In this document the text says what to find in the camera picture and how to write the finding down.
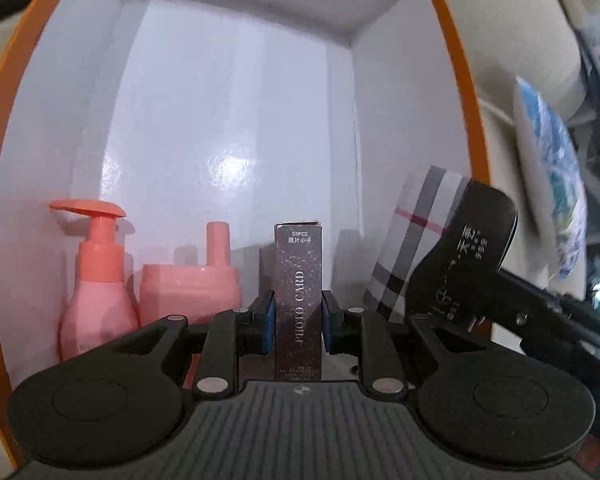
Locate pink cylindrical container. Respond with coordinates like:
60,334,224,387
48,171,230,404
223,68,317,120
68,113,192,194
138,221,242,326

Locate photo card box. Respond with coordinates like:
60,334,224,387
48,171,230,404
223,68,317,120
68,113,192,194
273,221,322,382

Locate plaid striped box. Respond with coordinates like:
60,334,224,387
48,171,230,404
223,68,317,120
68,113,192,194
363,166,469,323

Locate pink pump bottle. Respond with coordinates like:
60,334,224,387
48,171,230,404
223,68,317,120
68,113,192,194
50,200,138,361

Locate orange cardboard box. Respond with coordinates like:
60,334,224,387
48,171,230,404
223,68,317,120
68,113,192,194
0,0,491,476

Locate blue patterned white cushion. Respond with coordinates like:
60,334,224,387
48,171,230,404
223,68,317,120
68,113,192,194
513,77,588,280

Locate beige fabric sofa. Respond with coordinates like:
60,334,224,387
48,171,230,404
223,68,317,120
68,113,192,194
0,0,600,311

